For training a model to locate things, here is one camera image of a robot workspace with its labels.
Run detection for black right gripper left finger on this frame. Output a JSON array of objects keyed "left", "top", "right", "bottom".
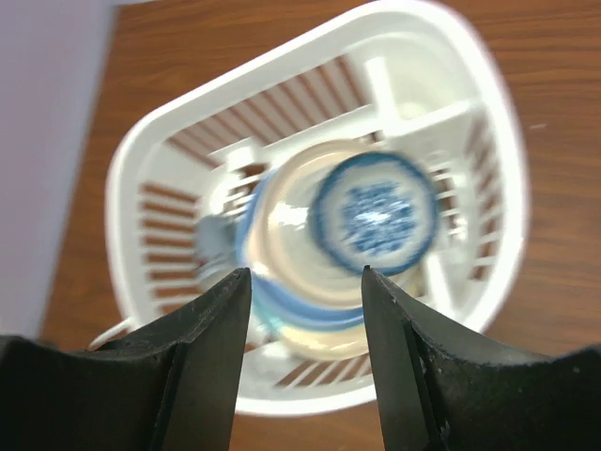
[{"left": 1, "top": 269, "right": 251, "bottom": 450}]

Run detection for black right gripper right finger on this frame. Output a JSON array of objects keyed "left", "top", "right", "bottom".
[{"left": 362, "top": 268, "right": 600, "bottom": 450}]

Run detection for stacked plates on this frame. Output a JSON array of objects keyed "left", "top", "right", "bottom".
[{"left": 236, "top": 140, "right": 421, "bottom": 361}]

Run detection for grey mug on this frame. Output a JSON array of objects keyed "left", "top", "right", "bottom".
[{"left": 195, "top": 215, "right": 236, "bottom": 290}]

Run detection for blue patterned bowl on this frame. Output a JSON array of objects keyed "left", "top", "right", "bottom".
[{"left": 307, "top": 151, "right": 439, "bottom": 275}]

